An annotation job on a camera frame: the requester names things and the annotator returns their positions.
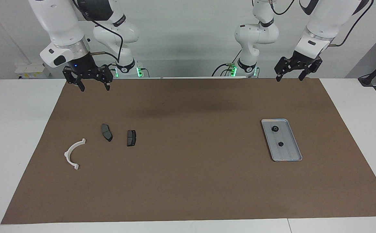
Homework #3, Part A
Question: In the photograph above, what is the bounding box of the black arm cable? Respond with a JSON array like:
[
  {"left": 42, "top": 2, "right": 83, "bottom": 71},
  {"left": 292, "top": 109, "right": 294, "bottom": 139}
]
[
  {"left": 72, "top": 0, "right": 124, "bottom": 63},
  {"left": 270, "top": 0, "right": 374, "bottom": 47}
]

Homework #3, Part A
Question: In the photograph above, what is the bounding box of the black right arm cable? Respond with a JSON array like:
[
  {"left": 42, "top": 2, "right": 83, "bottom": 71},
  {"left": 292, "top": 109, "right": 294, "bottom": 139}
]
[{"left": 72, "top": 0, "right": 124, "bottom": 63}]

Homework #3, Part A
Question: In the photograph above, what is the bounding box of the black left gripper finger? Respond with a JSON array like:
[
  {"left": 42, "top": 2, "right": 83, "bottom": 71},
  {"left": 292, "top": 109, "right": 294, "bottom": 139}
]
[
  {"left": 299, "top": 59, "right": 323, "bottom": 82},
  {"left": 274, "top": 57, "right": 291, "bottom": 82}
]

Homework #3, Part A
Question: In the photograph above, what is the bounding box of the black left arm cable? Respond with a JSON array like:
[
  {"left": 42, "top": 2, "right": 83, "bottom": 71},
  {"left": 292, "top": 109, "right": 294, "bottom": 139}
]
[{"left": 270, "top": 0, "right": 374, "bottom": 47}]

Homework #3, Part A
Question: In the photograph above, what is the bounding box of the silver metal tray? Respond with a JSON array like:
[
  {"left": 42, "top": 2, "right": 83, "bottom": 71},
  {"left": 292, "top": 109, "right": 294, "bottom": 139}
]
[{"left": 261, "top": 118, "right": 303, "bottom": 162}]

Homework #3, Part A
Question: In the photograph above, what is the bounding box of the black left base cable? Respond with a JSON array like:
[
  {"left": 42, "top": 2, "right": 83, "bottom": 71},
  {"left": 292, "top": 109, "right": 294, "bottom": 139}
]
[{"left": 212, "top": 49, "right": 242, "bottom": 77}]

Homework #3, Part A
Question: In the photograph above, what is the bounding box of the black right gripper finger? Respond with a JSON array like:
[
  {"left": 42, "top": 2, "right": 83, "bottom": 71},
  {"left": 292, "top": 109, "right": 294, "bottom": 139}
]
[
  {"left": 101, "top": 64, "right": 115, "bottom": 91},
  {"left": 62, "top": 67, "right": 85, "bottom": 92}
]

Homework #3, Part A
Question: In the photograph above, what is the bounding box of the curved dark brake pad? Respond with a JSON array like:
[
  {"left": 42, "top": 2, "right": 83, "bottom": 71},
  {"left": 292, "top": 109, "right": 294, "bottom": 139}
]
[{"left": 101, "top": 123, "right": 113, "bottom": 142}]

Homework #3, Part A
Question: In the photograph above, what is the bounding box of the white semicircular plastic bracket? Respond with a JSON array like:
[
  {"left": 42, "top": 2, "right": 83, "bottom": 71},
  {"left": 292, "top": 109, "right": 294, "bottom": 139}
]
[{"left": 64, "top": 138, "right": 86, "bottom": 170}]

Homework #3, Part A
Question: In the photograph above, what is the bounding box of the white power strip box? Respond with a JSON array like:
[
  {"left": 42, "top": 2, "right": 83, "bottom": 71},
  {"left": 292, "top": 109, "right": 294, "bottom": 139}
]
[{"left": 14, "top": 63, "right": 51, "bottom": 79}]

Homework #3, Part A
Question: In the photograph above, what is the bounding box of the brown table mat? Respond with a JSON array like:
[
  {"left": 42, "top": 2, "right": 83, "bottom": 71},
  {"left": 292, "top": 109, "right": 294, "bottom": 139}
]
[{"left": 0, "top": 78, "right": 376, "bottom": 224}]

